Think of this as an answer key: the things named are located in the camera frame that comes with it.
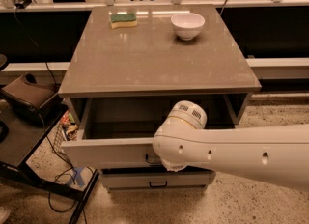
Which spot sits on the grey top drawer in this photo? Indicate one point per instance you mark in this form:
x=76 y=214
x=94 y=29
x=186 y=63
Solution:
x=118 y=132

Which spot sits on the grey drawer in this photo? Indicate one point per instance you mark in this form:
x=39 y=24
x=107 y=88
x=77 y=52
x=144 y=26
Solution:
x=154 y=178
x=118 y=132

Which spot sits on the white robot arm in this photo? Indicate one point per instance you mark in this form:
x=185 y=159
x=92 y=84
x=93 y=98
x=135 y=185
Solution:
x=274 y=154

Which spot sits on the grey bottom drawer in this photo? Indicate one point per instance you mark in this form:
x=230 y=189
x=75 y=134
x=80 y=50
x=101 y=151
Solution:
x=154 y=178

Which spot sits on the grey drawer cabinet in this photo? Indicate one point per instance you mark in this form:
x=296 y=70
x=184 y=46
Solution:
x=150 y=60

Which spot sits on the white bowl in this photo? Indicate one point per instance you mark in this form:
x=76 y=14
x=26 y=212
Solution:
x=187 y=25

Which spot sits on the green yellow sponge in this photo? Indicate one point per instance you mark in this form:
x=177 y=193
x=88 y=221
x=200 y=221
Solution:
x=123 y=20

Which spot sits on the black side table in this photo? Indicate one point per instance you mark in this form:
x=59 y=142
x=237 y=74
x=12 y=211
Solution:
x=22 y=140

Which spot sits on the brown VR headset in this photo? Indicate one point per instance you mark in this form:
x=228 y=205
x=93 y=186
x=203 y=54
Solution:
x=30 y=100

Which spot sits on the black power adapter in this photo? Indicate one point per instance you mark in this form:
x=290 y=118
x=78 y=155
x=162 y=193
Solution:
x=22 y=4

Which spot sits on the wire basket with snacks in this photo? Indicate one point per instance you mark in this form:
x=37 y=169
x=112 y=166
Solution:
x=66 y=131

